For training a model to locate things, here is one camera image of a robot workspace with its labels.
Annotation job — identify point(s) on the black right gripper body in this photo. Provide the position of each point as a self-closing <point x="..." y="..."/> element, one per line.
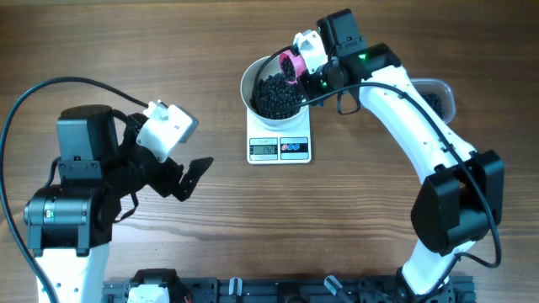
<point x="317" y="84"/>

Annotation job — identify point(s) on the white bowl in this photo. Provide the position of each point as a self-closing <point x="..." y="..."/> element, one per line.
<point x="246" y="90"/>

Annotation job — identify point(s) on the black beans in container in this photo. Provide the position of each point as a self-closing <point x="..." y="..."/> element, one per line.
<point x="434" y="101"/>

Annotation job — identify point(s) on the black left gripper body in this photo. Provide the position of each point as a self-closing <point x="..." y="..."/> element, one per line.
<point x="137" y="169"/>

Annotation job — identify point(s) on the black beans in bowl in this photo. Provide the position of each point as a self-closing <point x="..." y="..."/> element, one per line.
<point x="276" y="92"/>

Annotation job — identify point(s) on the black beans in scoop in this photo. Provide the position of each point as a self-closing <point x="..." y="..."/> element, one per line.
<point x="288" y="70"/>

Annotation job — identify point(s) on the pink scoop with blue handle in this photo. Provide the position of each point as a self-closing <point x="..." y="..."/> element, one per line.
<point x="297" y="60"/>

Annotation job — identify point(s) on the white digital kitchen scale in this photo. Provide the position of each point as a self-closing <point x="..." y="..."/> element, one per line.
<point x="271" y="142"/>

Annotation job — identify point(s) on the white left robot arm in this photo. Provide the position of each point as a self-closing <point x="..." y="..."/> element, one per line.
<point x="105" y="156"/>

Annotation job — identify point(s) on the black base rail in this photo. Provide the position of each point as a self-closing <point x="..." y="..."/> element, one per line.
<point x="163" y="285"/>

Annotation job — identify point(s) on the clear plastic container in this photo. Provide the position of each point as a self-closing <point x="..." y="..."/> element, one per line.
<point x="430" y="85"/>

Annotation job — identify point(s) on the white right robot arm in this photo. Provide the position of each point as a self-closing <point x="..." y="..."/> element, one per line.
<point x="460" y="199"/>

